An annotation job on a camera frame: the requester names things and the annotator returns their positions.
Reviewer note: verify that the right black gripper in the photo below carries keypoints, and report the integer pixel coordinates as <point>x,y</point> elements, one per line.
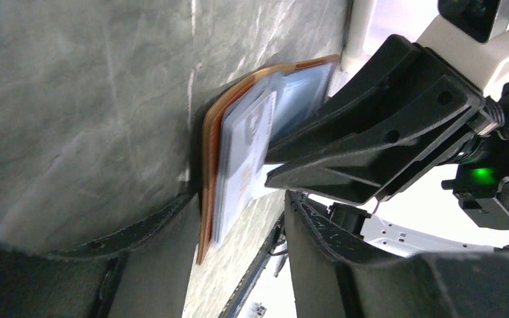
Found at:
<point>422,117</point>

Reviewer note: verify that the brown leather card holder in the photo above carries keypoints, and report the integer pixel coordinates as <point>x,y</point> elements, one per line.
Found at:
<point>300,91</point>

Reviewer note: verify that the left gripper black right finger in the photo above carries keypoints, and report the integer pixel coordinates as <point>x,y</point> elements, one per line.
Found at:
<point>336,274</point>

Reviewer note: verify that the white PVC pipe frame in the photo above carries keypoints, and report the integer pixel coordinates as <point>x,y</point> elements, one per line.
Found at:
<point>360,17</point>

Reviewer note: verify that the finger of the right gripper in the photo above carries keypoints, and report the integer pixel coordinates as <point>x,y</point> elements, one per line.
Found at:
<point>354,108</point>

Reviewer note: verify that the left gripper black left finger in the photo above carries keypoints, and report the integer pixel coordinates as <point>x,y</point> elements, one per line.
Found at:
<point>142,270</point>

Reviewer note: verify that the white VIP credit card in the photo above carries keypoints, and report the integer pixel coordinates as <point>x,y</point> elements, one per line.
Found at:
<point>245,134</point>

